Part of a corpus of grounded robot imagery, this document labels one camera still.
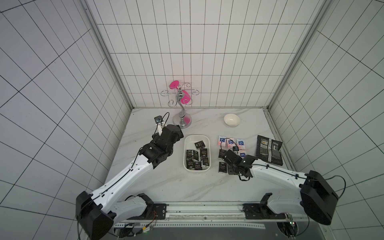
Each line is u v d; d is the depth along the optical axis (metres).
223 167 0.86
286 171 0.48
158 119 0.63
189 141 0.95
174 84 0.93
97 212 0.37
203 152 0.92
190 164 0.87
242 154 0.91
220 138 0.98
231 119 1.08
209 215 0.73
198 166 0.86
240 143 0.95
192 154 0.90
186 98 0.88
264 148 0.95
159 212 0.73
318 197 0.41
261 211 0.65
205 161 0.87
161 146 0.55
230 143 0.97
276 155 0.90
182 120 1.11
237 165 0.63
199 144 0.95
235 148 0.78
